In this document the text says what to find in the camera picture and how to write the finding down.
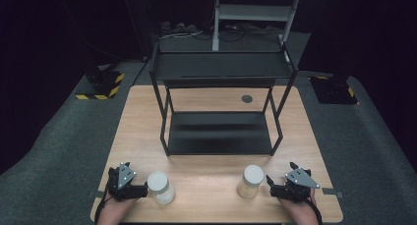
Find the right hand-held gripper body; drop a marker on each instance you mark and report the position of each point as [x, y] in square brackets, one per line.
[300, 180]

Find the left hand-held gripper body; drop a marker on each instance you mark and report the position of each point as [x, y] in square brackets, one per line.
[114, 189]

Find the jar of white granules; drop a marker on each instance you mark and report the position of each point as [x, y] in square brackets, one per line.
[161, 189]

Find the jar of beige powder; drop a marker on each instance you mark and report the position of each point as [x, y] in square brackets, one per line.
[250, 182]

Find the black metal shelf rack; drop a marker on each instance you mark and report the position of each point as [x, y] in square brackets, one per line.
[219, 133]

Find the person's left hand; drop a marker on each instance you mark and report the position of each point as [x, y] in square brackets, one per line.
[119, 206]

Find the person's right hand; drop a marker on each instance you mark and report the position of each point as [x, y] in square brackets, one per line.
[296, 209]

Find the grey tape strip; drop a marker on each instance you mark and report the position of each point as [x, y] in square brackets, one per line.
[95, 194]
[331, 192]

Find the round black table grommet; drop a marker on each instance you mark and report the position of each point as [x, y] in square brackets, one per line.
[247, 99]

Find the black yellow striped stand base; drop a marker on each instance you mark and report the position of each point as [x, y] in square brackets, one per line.
[109, 84]
[332, 90]

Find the white metal stand frame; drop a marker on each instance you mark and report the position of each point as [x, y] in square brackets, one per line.
[254, 12]

